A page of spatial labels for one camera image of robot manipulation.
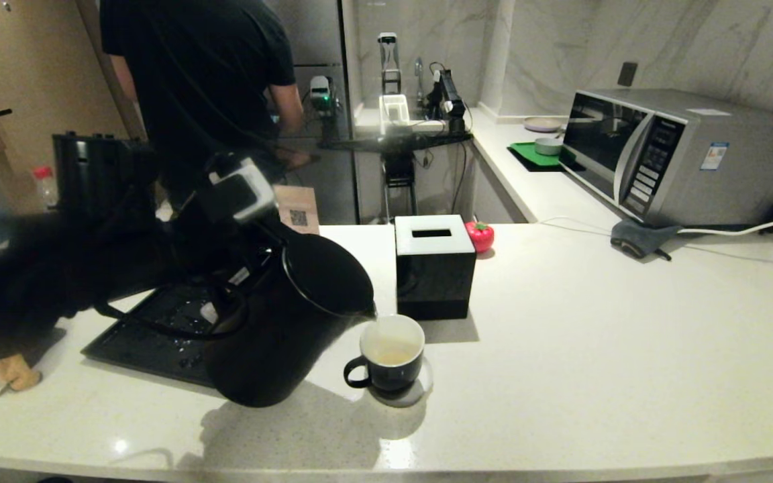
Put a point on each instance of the white dish rack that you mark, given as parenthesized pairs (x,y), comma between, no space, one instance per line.
(393,113)

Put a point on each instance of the black mug white inside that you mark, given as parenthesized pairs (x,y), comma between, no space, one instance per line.
(393,376)

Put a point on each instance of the brown QR code sign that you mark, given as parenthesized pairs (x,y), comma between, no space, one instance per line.
(299,209)

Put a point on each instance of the red tomato-shaped timer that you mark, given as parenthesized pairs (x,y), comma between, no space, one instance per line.
(480,236)

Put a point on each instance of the black tissue box white lid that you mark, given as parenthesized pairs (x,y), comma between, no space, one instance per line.
(433,282)

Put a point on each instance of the grey oven mitt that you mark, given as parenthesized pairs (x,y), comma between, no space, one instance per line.
(638,238)

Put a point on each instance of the dark wall socket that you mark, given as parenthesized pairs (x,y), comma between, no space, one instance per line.
(626,74)

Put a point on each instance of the pale pink plate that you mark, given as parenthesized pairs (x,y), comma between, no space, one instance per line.
(542,125)

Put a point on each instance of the small grey bowl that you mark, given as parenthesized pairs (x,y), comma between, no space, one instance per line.
(548,147)

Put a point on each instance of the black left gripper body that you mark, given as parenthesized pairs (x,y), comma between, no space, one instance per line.
(219,248)

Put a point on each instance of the person in black shirt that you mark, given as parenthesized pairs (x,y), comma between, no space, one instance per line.
(198,74)

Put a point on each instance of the chrome faucet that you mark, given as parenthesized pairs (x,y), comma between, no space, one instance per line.
(419,77)

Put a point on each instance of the green tray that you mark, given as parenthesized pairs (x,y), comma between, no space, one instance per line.
(526,155)

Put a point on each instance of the black electric kettle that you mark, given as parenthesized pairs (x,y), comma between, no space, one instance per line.
(279,349)

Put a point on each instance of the black serving tray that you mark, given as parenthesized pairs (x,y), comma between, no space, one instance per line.
(151,349)

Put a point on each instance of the chrome metal stand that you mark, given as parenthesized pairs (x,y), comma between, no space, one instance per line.
(389,62)

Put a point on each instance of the grey device with green light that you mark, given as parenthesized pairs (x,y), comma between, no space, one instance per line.
(321,94)

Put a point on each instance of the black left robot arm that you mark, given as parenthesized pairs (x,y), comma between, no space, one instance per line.
(58,268)

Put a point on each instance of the black stool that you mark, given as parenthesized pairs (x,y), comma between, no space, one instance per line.
(399,176)

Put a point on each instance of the black background robot arm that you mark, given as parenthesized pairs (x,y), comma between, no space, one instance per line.
(450,97)

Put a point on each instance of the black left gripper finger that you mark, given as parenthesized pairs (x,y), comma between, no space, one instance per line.
(272,238)

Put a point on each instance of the silver microwave oven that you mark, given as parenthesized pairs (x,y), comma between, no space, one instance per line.
(722,168)

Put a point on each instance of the plastic bottle red cap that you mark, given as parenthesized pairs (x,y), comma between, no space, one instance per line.
(44,191)

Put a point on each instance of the grey steel refrigerator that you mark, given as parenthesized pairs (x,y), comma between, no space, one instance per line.
(319,40)

